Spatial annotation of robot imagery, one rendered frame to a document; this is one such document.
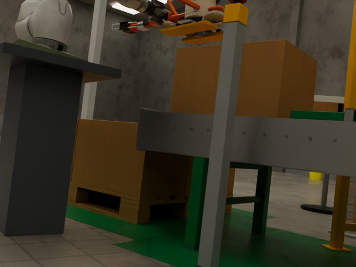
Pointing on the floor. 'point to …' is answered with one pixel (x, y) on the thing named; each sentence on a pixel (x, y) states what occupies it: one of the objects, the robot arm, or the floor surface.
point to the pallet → (130, 204)
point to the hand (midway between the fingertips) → (166, 17)
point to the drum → (315, 176)
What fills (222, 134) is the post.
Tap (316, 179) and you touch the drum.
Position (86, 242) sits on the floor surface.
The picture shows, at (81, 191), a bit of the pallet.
